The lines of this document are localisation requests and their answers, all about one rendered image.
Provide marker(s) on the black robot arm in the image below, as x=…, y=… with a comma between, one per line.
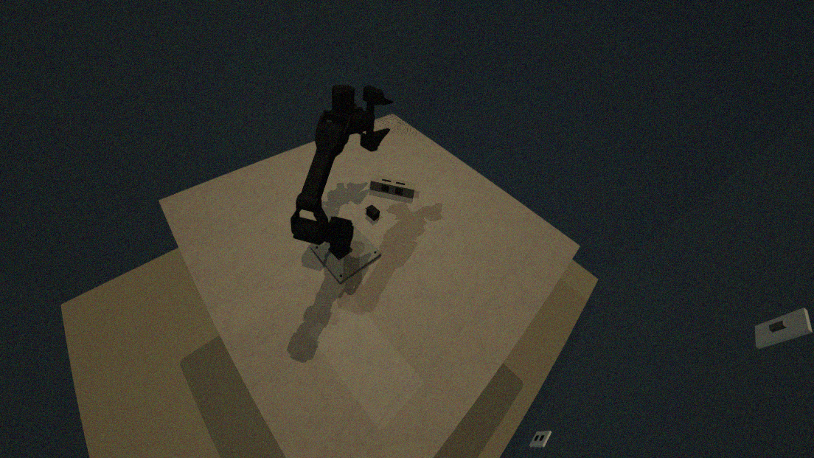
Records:
x=330, y=139

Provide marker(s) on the black two-prong plug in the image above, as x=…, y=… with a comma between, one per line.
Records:
x=372, y=212

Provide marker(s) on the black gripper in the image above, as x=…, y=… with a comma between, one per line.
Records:
x=365, y=119

